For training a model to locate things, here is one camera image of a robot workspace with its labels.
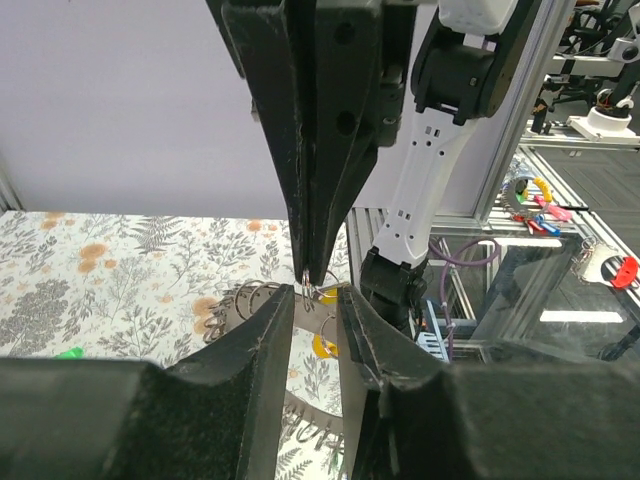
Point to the white slotted cable duct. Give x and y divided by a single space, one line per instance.
430 336

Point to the green tagged key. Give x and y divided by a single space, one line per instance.
73 353

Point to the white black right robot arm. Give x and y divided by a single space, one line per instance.
459 75

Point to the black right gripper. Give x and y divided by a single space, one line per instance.
327 79

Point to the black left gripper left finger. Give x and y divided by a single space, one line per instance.
215 414

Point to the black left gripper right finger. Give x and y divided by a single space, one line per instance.
408 415

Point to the floral table mat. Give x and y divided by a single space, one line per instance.
157 290

